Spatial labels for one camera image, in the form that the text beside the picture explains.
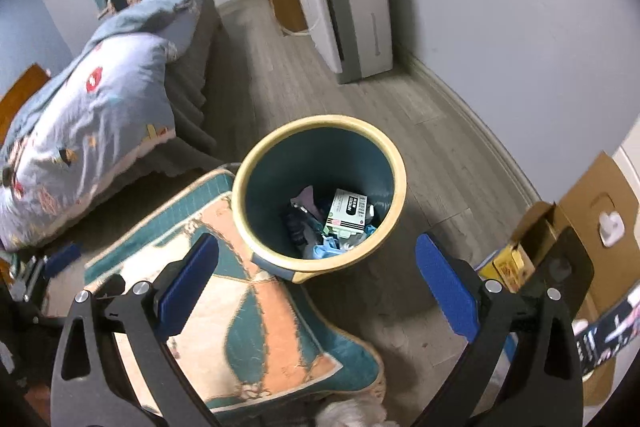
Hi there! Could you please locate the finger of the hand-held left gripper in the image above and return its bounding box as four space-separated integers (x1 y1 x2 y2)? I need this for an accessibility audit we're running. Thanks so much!
42 243 83 280
7 257 51 308

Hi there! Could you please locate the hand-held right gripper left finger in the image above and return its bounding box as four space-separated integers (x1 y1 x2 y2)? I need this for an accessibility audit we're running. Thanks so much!
50 232 221 427

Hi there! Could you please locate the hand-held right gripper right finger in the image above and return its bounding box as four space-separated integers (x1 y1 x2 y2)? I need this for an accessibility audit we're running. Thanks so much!
415 233 586 427

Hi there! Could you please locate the black plastic bag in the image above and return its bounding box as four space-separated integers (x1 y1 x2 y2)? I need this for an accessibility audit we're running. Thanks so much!
285 202 321 253

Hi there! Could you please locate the blue plastic wrapper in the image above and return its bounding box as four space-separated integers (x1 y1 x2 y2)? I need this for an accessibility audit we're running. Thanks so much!
312 239 351 260

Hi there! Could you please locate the white and green box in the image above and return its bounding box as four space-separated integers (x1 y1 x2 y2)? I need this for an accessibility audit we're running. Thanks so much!
324 188 371 233

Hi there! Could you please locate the purple wrapper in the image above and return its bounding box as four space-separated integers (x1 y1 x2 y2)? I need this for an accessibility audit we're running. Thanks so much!
290 184 321 212

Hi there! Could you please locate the teal bin with yellow rim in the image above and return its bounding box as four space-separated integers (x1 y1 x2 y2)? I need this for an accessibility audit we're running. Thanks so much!
231 114 408 285

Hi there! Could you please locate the patterned teal and orange mat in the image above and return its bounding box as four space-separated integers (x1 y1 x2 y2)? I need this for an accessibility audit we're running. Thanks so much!
82 169 386 413

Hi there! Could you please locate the yellow box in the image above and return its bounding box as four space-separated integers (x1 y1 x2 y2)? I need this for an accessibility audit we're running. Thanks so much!
477 243 535 294

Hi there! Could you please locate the white fluffy thing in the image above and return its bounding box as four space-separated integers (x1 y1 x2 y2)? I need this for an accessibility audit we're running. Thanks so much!
315 394 388 427

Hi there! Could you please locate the wooden bed headboard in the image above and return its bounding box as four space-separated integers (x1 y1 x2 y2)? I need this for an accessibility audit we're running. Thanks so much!
0 63 51 142

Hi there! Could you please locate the blue carton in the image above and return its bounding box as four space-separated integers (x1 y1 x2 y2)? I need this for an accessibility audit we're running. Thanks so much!
575 294 640 378

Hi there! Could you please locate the small white device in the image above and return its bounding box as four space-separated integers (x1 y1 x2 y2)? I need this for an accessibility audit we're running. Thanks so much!
597 209 626 249

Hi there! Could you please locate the grey bed skirt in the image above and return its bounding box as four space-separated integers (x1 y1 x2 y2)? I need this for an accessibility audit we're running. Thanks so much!
160 0 226 180

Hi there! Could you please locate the brown cardboard box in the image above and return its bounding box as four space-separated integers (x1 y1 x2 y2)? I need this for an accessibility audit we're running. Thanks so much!
510 151 640 408

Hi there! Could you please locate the white air purifier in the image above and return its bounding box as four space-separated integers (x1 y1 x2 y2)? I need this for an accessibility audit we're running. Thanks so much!
280 0 396 85

